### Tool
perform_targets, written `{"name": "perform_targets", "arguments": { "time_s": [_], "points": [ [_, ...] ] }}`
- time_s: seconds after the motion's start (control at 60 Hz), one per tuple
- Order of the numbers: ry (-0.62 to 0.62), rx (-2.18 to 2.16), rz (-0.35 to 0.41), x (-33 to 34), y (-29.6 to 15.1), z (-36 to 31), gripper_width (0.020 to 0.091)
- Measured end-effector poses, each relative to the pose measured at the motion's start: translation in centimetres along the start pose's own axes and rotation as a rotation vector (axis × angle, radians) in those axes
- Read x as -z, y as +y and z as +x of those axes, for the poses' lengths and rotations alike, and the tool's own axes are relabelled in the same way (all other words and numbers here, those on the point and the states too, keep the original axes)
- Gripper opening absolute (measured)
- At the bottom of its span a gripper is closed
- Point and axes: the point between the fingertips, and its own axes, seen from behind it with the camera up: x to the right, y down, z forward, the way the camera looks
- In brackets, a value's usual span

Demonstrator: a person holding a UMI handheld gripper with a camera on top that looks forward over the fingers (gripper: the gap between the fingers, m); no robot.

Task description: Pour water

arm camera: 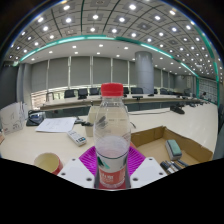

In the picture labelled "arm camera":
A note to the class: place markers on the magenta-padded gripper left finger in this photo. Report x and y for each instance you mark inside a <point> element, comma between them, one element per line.
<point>75,170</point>

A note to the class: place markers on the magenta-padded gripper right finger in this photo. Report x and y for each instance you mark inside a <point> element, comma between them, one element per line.
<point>146,170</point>

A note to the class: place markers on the clear red-capped water bottle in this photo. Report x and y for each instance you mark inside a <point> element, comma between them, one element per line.
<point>111,140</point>

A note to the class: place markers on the black marker pen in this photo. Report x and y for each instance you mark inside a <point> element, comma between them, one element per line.
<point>183,163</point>
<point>174,165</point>
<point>166,167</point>

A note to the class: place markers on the red flowered mug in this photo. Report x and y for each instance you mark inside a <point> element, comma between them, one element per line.
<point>50,162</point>

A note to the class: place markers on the grey whiteboard eraser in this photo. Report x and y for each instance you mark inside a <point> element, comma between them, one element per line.
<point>174,149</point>

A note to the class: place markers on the small black clip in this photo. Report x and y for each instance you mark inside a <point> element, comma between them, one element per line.
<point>87,124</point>

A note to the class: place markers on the white printed paper sheets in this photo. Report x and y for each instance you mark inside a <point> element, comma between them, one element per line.
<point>56,124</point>

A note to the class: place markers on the open brown cardboard box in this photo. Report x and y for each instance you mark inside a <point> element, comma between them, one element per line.
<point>196,148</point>

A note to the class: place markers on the small cream box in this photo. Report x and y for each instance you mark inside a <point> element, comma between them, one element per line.
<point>90,115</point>

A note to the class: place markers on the black desk phone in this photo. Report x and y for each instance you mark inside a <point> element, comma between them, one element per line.
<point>36,118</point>

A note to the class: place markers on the black table microphone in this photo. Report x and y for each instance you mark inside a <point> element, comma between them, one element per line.
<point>177,109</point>

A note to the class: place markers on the black desk microphones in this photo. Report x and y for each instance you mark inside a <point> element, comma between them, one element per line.
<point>137,97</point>

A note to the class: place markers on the grey round column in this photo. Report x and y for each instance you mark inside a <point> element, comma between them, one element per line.
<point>144,71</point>

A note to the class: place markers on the ceiling lights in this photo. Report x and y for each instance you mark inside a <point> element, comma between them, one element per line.
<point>95,16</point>

